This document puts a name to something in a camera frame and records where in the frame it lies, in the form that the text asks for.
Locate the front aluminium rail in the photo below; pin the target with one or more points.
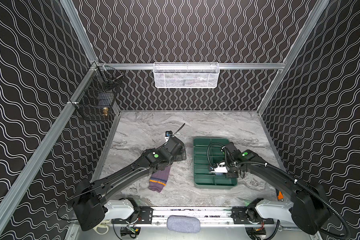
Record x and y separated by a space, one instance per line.
208 216

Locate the adjustable wrench orange handle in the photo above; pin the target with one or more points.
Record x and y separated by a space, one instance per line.
280 196

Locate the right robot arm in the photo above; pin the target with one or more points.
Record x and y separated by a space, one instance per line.
308 207

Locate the scissors cream handles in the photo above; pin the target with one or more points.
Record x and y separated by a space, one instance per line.
101 229

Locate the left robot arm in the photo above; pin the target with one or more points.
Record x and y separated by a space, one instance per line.
91 197

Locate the purple sock tan toe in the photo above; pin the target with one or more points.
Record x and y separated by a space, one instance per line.
158 180

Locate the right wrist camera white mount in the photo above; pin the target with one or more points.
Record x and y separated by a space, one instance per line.
221 169

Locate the aluminium frame profile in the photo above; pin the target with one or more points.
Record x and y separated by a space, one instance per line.
79 29

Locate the green compartment tray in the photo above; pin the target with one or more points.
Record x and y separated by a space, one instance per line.
207 152

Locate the brass padlock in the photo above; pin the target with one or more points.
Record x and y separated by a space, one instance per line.
105 111

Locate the grey cloth pad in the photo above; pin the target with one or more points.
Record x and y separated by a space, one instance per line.
183 224

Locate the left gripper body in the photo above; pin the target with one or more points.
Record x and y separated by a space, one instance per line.
178 148

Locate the white wire basket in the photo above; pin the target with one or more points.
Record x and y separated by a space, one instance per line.
184 75

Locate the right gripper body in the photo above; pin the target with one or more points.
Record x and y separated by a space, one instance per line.
231 173

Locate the black wire basket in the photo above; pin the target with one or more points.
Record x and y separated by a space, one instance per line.
100 90

